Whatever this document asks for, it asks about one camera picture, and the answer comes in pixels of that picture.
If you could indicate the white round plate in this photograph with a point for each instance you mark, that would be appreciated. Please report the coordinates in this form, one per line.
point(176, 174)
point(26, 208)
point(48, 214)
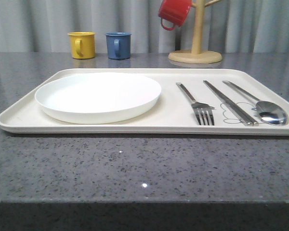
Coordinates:
point(98, 98)

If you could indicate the silver fork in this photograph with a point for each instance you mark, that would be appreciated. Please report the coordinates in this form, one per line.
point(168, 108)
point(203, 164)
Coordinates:
point(202, 111)

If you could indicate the silver chopsticks pair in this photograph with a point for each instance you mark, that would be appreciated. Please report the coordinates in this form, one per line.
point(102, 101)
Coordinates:
point(243, 116)

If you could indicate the silver spoon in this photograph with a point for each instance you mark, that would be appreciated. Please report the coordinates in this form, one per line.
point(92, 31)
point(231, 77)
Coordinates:
point(268, 112)

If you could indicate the cream rabbit serving tray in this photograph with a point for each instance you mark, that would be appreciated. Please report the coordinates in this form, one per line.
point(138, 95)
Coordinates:
point(171, 114)

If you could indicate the blue mug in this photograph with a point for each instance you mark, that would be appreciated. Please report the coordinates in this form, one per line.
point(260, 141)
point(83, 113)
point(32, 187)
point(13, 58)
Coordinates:
point(118, 45)

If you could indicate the wooden mug tree stand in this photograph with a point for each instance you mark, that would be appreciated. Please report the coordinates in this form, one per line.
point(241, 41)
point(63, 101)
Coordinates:
point(197, 55)

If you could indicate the yellow mug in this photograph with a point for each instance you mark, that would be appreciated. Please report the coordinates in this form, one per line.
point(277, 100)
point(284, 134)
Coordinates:
point(82, 45)

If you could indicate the red mug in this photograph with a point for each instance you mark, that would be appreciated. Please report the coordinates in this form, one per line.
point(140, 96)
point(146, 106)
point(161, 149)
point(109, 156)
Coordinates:
point(174, 11)

